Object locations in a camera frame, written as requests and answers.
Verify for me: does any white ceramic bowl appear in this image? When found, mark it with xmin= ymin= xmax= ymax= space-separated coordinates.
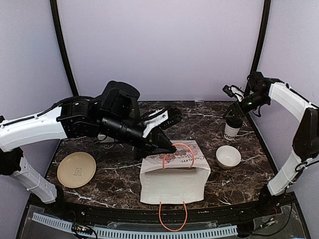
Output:
xmin=216 ymin=145 xmax=242 ymax=170

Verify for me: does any white cream bear paper bag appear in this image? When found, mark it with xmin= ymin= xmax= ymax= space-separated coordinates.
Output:
xmin=140 ymin=140 xmax=211 ymax=232

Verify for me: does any white cup holding straws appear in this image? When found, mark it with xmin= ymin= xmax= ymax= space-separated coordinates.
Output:
xmin=97 ymin=134 xmax=116 ymax=149

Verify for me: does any black left frame post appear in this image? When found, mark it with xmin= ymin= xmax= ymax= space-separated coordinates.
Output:
xmin=50 ymin=0 xmax=79 ymax=96

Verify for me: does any beige round plate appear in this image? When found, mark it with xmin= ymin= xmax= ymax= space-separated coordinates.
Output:
xmin=57 ymin=152 xmax=96 ymax=188

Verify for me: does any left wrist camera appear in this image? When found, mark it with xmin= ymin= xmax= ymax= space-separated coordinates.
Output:
xmin=141 ymin=106 xmax=182 ymax=138

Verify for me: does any black right frame post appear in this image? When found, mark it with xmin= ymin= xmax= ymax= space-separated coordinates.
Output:
xmin=243 ymin=0 xmax=272 ymax=95

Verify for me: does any white slotted cable duct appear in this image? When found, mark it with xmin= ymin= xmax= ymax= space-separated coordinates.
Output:
xmin=31 ymin=213 xmax=238 ymax=239

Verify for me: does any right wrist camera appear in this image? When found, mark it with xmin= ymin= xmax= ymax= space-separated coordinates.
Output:
xmin=222 ymin=85 xmax=244 ymax=102

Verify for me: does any white paper coffee cup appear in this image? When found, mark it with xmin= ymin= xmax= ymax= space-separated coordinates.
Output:
xmin=223 ymin=124 xmax=240 ymax=141

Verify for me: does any black plastic cup lid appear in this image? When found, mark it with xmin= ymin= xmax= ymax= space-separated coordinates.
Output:
xmin=226 ymin=119 xmax=243 ymax=128

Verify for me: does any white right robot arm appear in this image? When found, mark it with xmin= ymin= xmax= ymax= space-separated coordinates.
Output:
xmin=223 ymin=72 xmax=319 ymax=197

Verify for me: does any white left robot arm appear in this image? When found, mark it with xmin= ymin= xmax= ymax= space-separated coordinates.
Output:
xmin=0 ymin=81 xmax=182 ymax=217

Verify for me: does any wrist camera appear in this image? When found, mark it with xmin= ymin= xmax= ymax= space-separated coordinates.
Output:
xmin=222 ymin=85 xmax=244 ymax=102
xmin=141 ymin=106 xmax=182 ymax=138

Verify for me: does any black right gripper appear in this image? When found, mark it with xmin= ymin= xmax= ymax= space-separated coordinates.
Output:
xmin=223 ymin=92 xmax=270 ymax=120

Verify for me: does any black front table rail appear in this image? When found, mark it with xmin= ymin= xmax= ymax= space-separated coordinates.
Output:
xmin=23 ymin=192 xmax=298 ymax=232

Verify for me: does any black frame post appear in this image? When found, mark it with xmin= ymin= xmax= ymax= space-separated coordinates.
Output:
xmin=50 ymin=0 xmax=79 ymax=96
xmin=243 ymin=0 xmax=272 ymax=95

